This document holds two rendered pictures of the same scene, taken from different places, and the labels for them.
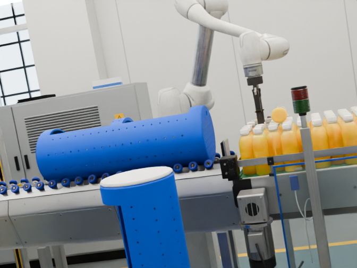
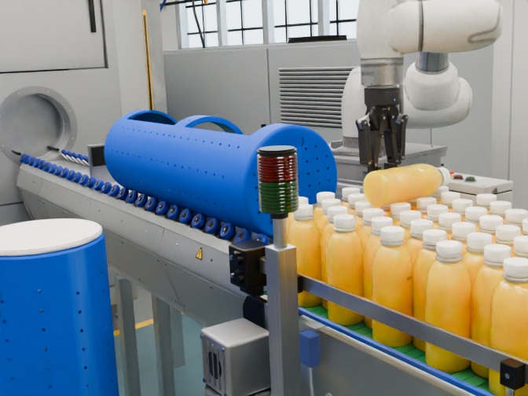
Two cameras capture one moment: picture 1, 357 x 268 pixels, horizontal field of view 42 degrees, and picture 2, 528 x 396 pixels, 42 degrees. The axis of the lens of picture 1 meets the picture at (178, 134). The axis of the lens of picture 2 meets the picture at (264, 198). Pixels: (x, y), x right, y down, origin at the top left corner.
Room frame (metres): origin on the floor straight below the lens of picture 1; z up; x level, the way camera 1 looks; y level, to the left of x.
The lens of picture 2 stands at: (0.95, -1.17, 1.41)
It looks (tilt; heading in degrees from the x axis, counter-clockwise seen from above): 12 degrees down; 41
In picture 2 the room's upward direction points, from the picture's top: 2 degrees counter-clockwise
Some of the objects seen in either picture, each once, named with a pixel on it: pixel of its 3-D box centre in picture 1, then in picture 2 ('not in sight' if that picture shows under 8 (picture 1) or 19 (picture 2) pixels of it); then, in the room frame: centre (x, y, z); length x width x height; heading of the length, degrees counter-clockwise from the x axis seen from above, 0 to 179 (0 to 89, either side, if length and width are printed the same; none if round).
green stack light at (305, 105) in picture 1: (301, 106); (278, 194); (1.79, -0.48, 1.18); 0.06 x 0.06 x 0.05
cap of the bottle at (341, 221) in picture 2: (286, 126); (344, 221); (2.00, -0.46, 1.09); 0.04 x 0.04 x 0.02
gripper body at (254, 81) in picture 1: (255, 86); (382, 108); (2.24, -0.40, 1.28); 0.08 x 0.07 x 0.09; 164
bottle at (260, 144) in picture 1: (261, 152); (305, 258); (2.03, -0.34, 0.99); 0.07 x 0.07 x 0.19
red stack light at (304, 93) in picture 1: (299, 94); (277, 166); (1.79, -0.48, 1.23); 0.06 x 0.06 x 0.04
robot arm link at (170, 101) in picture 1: (170, 105); (369, 100); (2.87, 0.02, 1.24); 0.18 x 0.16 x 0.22; 122
